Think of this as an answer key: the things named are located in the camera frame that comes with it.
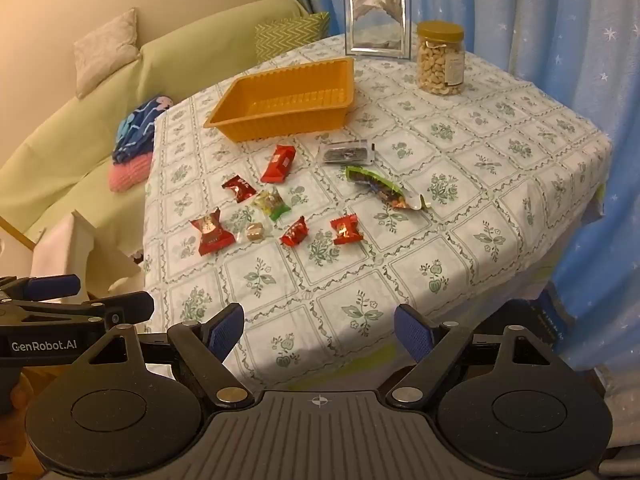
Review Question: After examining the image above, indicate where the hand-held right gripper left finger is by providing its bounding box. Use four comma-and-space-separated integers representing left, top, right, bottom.
75, 303, 253, 411

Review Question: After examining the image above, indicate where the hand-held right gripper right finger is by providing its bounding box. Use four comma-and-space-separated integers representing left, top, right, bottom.
385, 303, 561, 411

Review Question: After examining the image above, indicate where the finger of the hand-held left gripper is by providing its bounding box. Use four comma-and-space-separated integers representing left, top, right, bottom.
0, 291, 155, 328
0, 274, 82, 302

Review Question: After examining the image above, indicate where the large red figure candy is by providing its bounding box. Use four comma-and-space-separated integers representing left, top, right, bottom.
189, 207, 236, 257

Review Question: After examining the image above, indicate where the small clear brown candy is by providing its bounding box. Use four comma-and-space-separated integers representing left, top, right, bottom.
237, 220, 273, 243

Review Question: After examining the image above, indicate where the green clear candy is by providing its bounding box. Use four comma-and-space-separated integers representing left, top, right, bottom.
252, 187, 292, 222

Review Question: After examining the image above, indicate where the long green nut packet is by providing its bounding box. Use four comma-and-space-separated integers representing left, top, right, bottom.
345, 165, 431, 211

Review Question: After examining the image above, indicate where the long red snack bar packet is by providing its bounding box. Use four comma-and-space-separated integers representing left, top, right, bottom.
260, 144, 297, 184

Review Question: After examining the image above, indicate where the clear packet of dark seeds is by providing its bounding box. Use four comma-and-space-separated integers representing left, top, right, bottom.
319, 139, 376, 166

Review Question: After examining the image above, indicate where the orange plastic tray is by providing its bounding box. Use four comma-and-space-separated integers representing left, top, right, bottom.
204, 57, 356, 143

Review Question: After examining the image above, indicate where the white wooden chair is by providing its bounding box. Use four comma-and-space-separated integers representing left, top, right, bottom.
30, 210, 143, 296

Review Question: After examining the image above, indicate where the dark blue box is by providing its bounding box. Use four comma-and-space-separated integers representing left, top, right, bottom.
510, 280, 571, 356

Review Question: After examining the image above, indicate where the green covered sofa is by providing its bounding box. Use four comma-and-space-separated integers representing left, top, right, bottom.
0, 0, 311, 251

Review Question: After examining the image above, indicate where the blue patterned cloth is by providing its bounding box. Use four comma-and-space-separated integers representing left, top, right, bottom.
112, 95, 173, 163

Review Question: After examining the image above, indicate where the beige cushion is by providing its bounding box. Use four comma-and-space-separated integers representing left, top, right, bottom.
74, 7, 141, 100

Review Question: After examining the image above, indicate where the plastic jar of cashews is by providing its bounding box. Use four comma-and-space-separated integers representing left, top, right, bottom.
416, 21, 466, 96

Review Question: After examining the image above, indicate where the green zigzag cushion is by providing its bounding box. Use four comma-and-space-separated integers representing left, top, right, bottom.
254, 11, 331, 63

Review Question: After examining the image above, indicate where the blue star curtain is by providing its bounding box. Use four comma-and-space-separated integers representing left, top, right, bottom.
285, 0, 640, 371

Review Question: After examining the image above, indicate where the glass photo frame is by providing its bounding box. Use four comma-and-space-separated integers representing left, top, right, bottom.
343, 0, 412, 61

